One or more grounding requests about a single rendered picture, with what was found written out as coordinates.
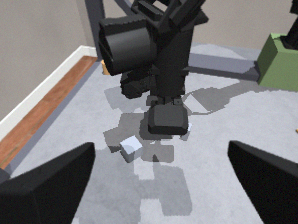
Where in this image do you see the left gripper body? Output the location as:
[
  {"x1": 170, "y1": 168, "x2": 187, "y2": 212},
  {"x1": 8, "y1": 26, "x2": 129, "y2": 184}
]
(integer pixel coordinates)
[{"x1": 148, "y1": 59, "x2": 189, "y2": 136}]

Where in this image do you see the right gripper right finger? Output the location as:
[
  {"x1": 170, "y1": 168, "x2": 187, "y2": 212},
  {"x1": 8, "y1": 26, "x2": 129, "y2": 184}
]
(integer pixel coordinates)
[{"x1": 227, "y1": 140, "x2": 298, "y2": 224}]

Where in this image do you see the tan cylinder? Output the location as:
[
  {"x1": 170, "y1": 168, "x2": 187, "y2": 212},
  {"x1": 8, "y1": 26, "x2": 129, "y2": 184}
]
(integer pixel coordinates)
[{"x1": 101, "y1": 60, "x2": 110, "y2": 75}]

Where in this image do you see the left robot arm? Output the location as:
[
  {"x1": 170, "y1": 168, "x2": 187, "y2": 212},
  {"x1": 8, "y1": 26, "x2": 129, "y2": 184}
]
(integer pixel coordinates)
[{"x1": 98, "y1": 0, "x2": 298, "y2": 99}]

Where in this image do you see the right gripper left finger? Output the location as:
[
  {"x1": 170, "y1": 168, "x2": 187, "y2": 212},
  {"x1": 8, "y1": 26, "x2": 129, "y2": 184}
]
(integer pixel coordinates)
[{"x1": 0, "y1": 142, "x2": 96, "y2": 224}]

